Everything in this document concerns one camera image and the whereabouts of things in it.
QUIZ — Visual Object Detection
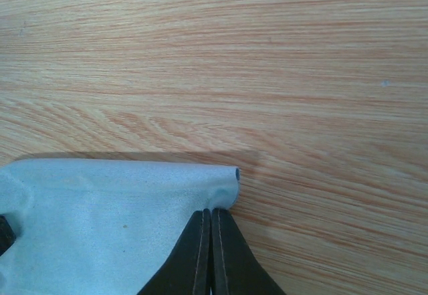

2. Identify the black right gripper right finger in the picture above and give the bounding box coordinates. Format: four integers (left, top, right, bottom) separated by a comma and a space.
211, 209, 285, 294

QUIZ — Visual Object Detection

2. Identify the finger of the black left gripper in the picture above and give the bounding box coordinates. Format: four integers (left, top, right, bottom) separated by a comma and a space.
0, 215, 16, 255

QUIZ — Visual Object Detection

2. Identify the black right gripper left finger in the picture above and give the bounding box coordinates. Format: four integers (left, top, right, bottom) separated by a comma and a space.
138, 209, 211, 295

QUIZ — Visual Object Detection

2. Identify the light blue cleaning cloth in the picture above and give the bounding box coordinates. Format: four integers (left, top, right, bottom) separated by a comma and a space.
1, 159, 240, 294

